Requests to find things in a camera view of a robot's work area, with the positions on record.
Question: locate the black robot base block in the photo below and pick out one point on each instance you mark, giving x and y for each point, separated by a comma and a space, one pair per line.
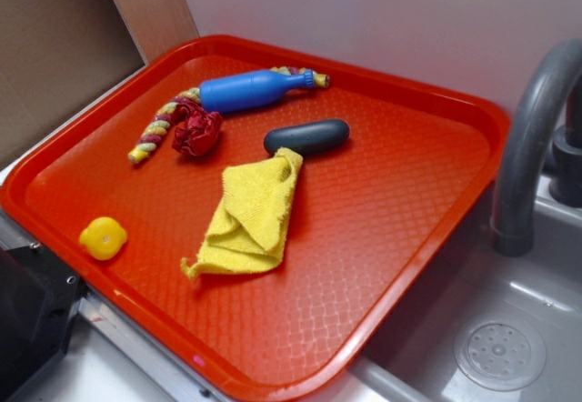
40, 296

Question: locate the brown wooden board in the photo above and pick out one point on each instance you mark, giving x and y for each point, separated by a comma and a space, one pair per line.
58, 56

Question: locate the dark grey oval object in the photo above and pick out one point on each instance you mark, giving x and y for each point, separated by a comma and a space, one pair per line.
310, 138

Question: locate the multicoloured rope toy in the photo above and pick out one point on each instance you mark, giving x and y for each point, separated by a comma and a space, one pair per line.
156, 131

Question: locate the grey curved faucet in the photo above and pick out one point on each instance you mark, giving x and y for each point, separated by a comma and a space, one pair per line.
540, 112

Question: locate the yellow folded cloth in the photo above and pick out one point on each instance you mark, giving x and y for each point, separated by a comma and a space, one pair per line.
247, 233

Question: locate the grey toy sink basin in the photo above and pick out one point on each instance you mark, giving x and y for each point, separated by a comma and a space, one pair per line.
478, 326

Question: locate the red plastic tray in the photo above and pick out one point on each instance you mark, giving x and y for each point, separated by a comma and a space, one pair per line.
367, 216

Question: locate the yellow rubber duck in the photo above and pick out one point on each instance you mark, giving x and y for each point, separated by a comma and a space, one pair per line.
103, 238

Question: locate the dark grey faucet handle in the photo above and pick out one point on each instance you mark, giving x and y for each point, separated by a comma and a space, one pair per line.
565, 186

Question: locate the red crumpled fabric ball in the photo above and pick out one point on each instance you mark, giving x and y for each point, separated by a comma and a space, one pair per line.
196, 130

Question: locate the blue plastic bottle toy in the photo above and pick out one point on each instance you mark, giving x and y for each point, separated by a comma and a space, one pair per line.
250, 90

